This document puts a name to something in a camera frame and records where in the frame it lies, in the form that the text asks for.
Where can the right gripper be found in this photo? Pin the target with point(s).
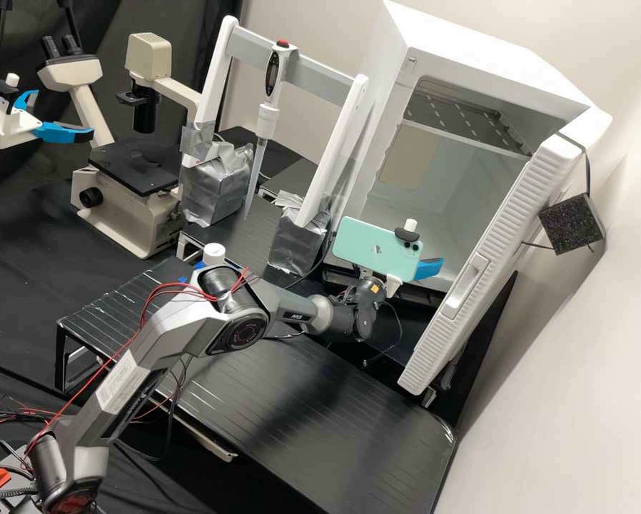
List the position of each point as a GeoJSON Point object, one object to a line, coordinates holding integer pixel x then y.
{"type": "Point", "coordinates": [393, 283]}

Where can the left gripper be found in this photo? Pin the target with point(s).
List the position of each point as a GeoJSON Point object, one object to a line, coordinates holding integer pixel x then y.
{"type": "Point", "coordinates": [11, 126]}

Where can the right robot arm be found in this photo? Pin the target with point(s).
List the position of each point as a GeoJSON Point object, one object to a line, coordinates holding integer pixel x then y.
{"type": "Point", "coordinates": [192, 326]}

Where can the cream microscope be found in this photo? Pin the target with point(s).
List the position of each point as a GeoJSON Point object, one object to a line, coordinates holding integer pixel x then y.
{"type": "Point", "coordinates": [122, 203]}

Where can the left phone holder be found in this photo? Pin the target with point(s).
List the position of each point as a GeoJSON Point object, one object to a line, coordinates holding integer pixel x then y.
{"type": "Point", "coordinates": [11, 80]}

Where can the incubator door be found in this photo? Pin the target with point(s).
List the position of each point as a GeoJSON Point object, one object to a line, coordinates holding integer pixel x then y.
{"type": "Point", "coordinates": [508, 235]}

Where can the white pipette stand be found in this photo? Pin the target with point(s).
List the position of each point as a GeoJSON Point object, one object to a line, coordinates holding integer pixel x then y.
{"type": "Point", "coordinates": [328, 160]}

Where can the white incubator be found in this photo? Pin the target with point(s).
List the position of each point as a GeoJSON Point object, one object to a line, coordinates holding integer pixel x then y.
{"type": "Point", "coordinates": [459, 59]}

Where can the pipette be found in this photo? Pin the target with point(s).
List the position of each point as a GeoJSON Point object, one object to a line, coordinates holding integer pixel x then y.
{"type": "Point", "coordinates": [273, 72]}

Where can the right wrist camera phone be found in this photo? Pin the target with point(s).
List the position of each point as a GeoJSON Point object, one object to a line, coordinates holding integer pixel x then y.
{"type": "Point", "coordinates": [368, 246]}

